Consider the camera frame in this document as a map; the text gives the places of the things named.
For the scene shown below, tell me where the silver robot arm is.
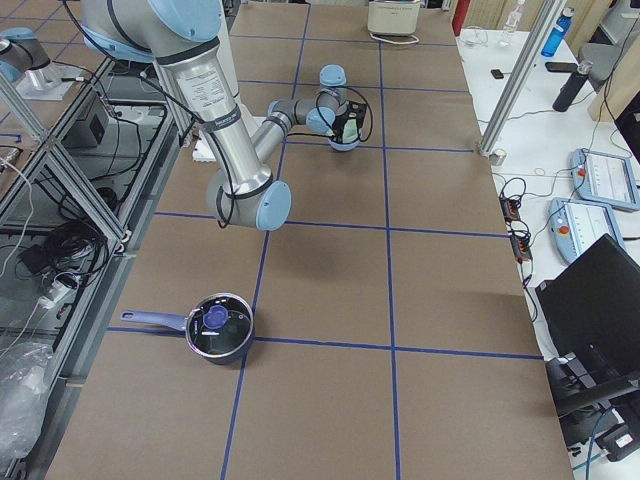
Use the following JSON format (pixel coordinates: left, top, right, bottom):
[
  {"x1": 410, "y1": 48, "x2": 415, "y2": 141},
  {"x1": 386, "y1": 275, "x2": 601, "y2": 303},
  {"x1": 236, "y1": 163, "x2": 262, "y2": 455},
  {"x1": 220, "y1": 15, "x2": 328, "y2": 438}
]
[{"x1": 81, "y1": 1, "x2": 373, "y2": 231}]

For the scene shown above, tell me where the green bowl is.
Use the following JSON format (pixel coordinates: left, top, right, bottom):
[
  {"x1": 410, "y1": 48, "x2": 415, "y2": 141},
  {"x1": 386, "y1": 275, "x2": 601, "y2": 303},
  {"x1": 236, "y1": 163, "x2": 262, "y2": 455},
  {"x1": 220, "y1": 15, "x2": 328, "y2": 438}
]
[{"x1": 342, "y1": 118, "x2": 360, "y2": 143}]

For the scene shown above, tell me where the clear plastic bag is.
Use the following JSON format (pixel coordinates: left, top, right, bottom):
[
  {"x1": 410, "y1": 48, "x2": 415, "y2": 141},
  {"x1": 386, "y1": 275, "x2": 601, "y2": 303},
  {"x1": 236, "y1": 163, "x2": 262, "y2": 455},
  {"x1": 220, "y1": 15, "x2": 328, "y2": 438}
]
[{"x1": 1, "y1": 342, "x2": 53, "y2": 464}]

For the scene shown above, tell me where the silver toaster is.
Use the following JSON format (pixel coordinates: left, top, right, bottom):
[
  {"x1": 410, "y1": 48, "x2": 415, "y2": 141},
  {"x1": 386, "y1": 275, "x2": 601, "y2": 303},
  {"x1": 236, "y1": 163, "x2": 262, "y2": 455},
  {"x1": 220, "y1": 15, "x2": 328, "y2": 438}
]
[{"x1": 367, "y1": 0, "x2": 421, "y2": 36}]

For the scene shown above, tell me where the blue saucepan with lid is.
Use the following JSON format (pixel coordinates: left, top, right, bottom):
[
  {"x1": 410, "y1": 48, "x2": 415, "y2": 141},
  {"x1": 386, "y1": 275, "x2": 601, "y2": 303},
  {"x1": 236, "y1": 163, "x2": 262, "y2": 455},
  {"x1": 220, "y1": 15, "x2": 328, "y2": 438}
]
[{"x1": 120, "y1": 292, "x2": 255, "y2": 365}]

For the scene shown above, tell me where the blue bowl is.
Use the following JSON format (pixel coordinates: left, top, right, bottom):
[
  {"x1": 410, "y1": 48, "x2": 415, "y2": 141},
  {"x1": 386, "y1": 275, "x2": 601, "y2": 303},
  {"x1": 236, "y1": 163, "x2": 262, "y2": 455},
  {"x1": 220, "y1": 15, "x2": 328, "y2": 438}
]
[{"x1": 328, "y1": 140, "x2": 360, "y2": 152}]

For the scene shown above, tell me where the black monitor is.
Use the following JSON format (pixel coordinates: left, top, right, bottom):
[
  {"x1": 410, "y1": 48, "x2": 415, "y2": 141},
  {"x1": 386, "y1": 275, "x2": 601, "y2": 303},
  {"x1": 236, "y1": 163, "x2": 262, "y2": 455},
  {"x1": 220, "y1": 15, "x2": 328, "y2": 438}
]
[{"x1": 536, "y1": 234, "x2": 639, "y2": 373}]

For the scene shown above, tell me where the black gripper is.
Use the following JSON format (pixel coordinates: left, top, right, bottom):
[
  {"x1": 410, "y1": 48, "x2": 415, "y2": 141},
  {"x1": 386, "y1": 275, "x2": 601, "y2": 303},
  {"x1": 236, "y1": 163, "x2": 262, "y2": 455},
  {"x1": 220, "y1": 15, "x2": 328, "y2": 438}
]
[{"x1": 333, "y1": 101, "x2": 366, "y2": 144}]

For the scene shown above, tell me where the blue water bottle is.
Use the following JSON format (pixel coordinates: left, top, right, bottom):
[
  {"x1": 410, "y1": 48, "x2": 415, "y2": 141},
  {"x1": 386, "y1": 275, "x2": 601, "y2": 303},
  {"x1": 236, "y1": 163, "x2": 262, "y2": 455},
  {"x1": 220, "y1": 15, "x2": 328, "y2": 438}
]
[{"x1": 541, "y1": 7, "x2": 575, "y2": 58}]

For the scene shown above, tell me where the near blue teach pendant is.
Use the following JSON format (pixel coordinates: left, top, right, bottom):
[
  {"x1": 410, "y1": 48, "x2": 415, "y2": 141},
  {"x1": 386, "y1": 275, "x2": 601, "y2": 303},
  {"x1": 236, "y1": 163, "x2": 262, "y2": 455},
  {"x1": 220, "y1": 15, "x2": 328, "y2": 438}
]
[{"x1": 549, "y1": 197, "x2": 625, "y2": 264}]

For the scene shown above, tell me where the aluminium frame post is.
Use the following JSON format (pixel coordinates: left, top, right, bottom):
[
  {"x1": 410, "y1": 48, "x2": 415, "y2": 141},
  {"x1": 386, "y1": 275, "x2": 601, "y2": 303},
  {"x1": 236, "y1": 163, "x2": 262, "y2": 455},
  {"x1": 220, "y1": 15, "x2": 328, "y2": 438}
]
[{"x1": 478, "y1": 0, "x2": 566, "y2": 166}]

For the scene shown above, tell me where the far blue teach pendant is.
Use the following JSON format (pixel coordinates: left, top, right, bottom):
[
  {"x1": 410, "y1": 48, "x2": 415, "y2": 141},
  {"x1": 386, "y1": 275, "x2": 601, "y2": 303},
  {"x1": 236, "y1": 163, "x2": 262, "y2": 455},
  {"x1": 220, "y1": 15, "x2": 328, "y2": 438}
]
[{"x1": 570, "y1": 149, "x2": 639, "y2": 212}]

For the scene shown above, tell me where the blue teach pendant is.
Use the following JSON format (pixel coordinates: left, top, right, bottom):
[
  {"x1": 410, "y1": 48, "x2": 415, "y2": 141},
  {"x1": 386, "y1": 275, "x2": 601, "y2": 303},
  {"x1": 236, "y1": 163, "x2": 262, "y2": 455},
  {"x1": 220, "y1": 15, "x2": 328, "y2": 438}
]
[
  {"x1": 549, "y1": 197, "x2": 625, "y2": 264},
  {"x1": 570, "y1": 149, "x2": 639, "y2": 212}
]

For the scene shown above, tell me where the black water bottle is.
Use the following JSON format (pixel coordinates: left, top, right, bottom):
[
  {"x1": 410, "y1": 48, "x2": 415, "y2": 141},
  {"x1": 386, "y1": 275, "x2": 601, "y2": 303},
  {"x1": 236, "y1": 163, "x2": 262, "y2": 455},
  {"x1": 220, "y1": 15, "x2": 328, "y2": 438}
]
[{"x1": 552, "y1": 60, "x2": 593, "y2": 112}]

